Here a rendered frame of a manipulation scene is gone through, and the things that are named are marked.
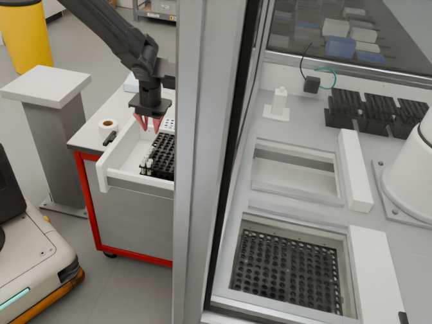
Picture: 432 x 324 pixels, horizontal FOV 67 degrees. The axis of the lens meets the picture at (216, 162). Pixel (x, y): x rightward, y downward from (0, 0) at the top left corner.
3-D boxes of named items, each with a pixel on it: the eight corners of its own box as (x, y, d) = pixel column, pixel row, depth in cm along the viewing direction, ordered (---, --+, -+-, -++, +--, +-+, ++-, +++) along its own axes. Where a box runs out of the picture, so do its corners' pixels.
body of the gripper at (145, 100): (137, 97, 92) (136, 73, 87) (172, 105, 91) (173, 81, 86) (127, 109, 87) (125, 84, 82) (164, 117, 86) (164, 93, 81)
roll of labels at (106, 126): (95, 132, 126) (94, 123, 123) (109, 125, 131) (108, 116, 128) (108, 139, 123) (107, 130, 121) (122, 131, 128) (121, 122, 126)
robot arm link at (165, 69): (139, 33, 75) (129, 66, 72) (188, 42, 74) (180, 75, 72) (149, 62, 86) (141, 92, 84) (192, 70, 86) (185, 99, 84)
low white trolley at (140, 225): (95, 261, 168) (65, 143, 120) (141, 181, 216) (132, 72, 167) (206, 288, 163) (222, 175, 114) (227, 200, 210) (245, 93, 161)
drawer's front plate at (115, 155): (100, 193, 95) (94, 164, 88) (138, 136, 117) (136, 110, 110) (106, 194, 95) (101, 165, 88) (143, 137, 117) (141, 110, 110)
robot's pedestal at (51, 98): (39, 207, 191) (-5, 90, 142) (67, 175, 214) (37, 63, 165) (87, 219, 188) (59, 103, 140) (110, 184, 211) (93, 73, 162)
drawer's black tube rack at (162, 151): (139, 182, 97) (138, 165, 93) (159, 147, 110) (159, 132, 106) (213, 198, 95) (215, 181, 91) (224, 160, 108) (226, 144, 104)
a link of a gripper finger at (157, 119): (145, 122, 97) (144, 94, 91) (168, 128, 96) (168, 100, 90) (135, 135, 92) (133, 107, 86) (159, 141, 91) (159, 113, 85)
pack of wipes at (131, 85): (143, 94, 151) (143, 85, 149) (123, 92, 151) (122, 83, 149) (151, 80, 163) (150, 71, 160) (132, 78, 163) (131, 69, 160)
